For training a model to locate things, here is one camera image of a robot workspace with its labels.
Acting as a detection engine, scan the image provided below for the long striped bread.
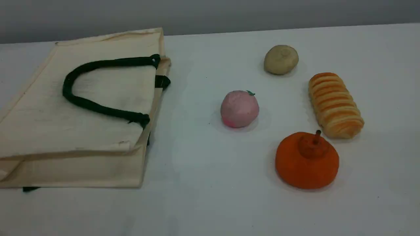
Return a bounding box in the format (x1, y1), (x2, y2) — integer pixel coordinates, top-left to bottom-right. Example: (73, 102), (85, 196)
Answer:
(308, 72), (365, 139)

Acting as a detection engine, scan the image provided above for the pink peach toy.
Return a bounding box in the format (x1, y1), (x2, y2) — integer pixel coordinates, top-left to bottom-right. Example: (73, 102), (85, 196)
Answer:
(220, 90), (260, 128)

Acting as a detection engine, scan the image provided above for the beige round potato toy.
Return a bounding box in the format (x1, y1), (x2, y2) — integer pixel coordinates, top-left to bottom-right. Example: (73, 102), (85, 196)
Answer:
(263, 45), (299, 75)

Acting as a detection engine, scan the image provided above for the orange persimmon toy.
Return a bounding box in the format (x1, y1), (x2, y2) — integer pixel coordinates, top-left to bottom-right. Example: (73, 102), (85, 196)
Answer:
(275, 130), (340, 190)

